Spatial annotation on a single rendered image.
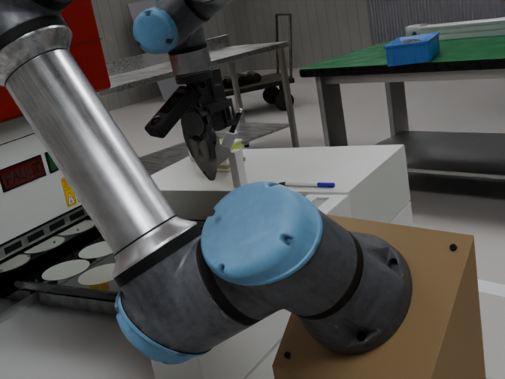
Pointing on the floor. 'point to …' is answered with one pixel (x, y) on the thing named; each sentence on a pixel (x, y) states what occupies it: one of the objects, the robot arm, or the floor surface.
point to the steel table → (157, 162)
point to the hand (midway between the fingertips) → (207, 175)
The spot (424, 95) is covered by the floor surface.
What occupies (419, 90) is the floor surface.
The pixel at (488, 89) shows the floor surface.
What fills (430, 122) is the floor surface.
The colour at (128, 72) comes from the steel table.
